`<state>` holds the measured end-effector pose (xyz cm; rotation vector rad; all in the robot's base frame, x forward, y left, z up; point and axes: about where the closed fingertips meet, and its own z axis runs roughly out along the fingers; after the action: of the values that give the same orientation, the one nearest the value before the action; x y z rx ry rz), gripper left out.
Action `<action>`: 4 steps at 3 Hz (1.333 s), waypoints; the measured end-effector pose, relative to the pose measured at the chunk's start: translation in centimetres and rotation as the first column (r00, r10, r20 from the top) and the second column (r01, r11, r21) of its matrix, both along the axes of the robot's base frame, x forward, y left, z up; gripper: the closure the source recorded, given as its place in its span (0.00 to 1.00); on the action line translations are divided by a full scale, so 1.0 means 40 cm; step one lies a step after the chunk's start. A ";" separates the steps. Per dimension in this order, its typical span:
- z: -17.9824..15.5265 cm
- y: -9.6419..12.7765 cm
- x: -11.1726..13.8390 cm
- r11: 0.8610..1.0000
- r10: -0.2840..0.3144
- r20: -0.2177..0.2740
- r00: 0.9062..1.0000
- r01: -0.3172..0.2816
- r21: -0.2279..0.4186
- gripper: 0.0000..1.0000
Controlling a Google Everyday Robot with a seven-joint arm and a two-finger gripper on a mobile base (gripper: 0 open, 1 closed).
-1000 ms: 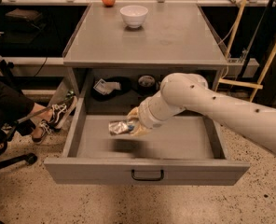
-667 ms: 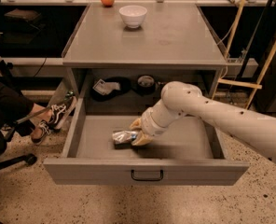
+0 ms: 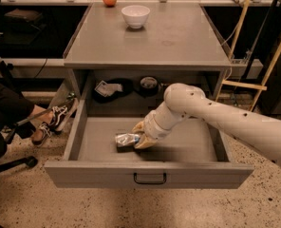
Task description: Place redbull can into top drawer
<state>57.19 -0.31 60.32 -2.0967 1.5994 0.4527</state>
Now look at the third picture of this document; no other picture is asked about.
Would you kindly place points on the black sneaker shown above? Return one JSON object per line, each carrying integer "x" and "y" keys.
{"x": 40, "y": 136}
{"x": 61, "y": 114}

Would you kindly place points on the seated person's legs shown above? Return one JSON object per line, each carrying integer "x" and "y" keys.
{"x": 14, "y": 108}

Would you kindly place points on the white ceramic bowl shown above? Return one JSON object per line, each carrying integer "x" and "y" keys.
{"x": 135, "y": 16}

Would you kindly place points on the dark box on shelf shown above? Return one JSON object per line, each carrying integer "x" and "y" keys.
{"x": 32, "y": 17}

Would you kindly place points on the black sneaker upper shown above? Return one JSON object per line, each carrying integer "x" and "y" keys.
{"x": 61, "y": 114}

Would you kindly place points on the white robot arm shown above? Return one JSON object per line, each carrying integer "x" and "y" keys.
{"x": 261, "y": 133}

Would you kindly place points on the black office chair base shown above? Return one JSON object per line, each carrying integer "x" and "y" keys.
{"x": 29, "y": 161}

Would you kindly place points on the black sneaker lower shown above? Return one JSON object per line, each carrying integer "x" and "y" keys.
{"x": 40, "y": 136}

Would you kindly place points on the open grey top drawer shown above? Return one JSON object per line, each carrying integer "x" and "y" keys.
{"x": 195, "y": 155}

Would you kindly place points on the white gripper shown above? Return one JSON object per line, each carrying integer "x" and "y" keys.
{"x": 151, "y": 126}

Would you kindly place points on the grey cabinet with top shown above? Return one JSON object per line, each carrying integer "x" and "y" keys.
{"x": 176, "y": 45}

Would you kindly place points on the black drawer handle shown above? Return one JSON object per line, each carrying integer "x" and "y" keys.
{"x": 150, "y": 179}

